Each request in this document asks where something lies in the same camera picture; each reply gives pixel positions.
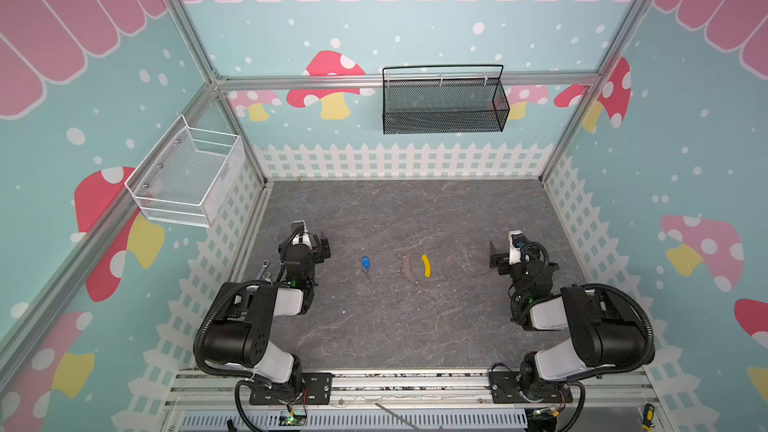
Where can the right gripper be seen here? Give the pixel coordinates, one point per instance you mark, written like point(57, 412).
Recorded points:
point(499, 258)

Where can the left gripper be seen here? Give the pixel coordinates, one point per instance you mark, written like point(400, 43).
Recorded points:
point(318, 246)

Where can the blue key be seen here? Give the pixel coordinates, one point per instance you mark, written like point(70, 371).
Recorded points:
point(365, 261)

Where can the yellow key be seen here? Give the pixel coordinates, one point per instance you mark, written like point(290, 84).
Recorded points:
point(427, 266)

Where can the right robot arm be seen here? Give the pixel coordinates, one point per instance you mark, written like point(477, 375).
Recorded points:
point(609, 331)

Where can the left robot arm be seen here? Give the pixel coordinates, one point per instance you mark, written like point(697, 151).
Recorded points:
point(233, 339)

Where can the silver wrench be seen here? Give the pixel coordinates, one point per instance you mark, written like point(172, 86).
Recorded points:
point(264, 274)

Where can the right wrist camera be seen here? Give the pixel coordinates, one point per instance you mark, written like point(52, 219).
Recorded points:
point(517, 241)

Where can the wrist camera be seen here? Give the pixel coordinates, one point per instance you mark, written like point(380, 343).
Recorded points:
point(517, 241)
point(303, 236)

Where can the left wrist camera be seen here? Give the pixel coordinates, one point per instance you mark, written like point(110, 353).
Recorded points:
point(303, 236)

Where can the white wire wall basket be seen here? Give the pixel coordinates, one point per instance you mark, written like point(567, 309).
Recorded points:
point(187, 176)

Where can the black mesh wall basket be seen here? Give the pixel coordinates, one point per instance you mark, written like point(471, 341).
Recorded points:
point(432, 99)

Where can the white slotted cable duct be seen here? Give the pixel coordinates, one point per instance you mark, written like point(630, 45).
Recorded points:
point(401, 420)

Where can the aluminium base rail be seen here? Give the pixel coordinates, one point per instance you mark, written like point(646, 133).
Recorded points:
point(415, 388)

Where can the yellow handled screwdriver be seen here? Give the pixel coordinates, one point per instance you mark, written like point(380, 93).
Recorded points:
point(648, 417)

